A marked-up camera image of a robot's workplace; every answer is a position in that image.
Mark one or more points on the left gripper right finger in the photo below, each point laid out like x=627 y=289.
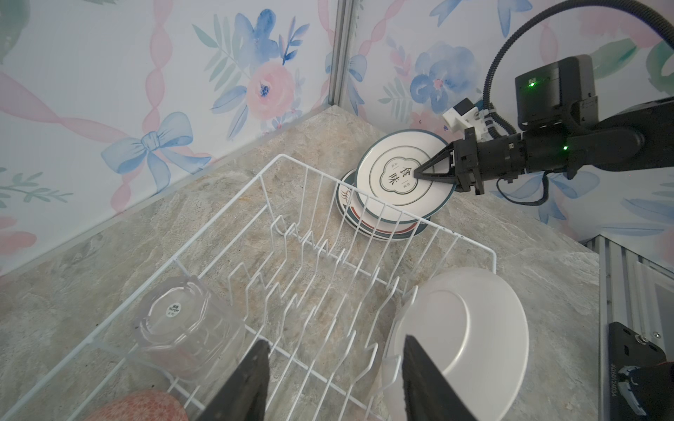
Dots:
x=428 y=395

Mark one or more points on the aluminium front rail frame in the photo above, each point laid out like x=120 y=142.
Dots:
x=636 y=293

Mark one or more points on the white wire dish rack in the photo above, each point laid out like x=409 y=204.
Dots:
x=276 y=248

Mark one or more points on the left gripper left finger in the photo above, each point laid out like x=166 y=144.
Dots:
x=244 y=394

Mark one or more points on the green rimmed white plate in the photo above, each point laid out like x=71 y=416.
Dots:
x=345 y=202

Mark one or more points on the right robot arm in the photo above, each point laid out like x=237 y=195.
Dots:
x=561 y=132

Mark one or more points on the left aluminium corner post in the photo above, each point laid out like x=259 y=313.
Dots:
x=340 y=62

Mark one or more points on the green red rimmed plate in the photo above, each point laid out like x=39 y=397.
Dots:
x=382 y=230

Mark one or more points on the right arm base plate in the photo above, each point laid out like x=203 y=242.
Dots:
x=640 y=377

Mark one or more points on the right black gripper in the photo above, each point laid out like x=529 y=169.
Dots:
x=475 y=163

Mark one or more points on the clear drinking glass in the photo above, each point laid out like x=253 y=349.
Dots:
x=187 y=329

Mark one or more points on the pink patterned bowl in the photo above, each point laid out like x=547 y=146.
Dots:
x=149 y=404

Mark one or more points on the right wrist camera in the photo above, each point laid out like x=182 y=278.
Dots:
x=465 y=115

